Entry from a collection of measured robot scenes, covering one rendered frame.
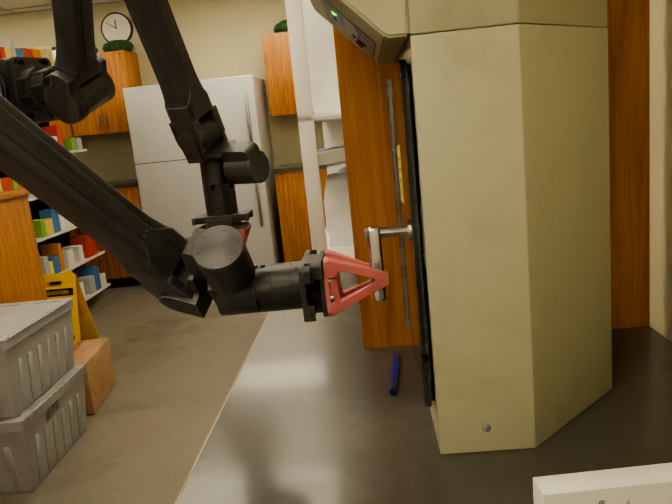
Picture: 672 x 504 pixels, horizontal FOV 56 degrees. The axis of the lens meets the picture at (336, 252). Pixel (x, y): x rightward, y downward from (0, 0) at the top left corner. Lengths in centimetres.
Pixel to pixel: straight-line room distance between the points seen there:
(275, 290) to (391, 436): 24
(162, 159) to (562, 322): 523
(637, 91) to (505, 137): 47
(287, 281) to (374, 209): 36
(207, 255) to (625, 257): 73
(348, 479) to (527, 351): 25
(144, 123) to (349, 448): 522
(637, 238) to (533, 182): 47
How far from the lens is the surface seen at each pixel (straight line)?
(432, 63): 69
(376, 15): 69
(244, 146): 110
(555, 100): 76
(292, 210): 578
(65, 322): 316
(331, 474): 77
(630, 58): 113
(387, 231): 74
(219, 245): 70
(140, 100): 589
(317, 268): 71
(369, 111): 105
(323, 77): 212
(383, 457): 79
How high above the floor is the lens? 133
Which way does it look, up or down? 12 degrees down
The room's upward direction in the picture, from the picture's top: 6 degrees counter-clockwise
